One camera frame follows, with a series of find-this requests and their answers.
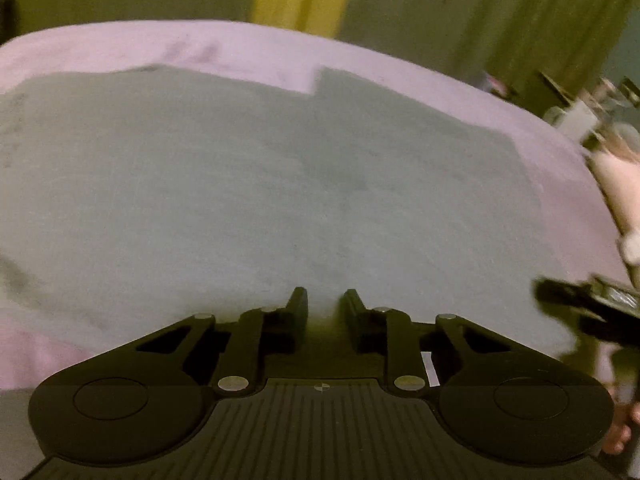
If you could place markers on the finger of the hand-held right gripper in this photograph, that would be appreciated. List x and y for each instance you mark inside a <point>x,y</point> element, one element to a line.
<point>560,295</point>

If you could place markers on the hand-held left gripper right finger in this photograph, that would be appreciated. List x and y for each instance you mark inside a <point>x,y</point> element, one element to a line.
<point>351,310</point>

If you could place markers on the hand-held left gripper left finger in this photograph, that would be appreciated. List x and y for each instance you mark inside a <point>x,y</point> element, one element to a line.
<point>299,310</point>

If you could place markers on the grey sweatpants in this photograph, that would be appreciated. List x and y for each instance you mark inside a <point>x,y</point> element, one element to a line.
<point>225,200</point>

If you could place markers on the person's right forearm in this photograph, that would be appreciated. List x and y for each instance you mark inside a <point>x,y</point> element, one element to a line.
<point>620,190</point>

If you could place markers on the person's right hand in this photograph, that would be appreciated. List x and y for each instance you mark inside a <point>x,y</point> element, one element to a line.
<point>619,435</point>

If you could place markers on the dark nightstand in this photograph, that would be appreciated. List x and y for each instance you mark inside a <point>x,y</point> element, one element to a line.
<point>565,100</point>

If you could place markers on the pink and dark item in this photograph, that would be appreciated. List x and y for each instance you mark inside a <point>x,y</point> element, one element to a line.
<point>500,86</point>

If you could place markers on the pink bed sheet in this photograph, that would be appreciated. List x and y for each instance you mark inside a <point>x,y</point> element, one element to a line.
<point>165,42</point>

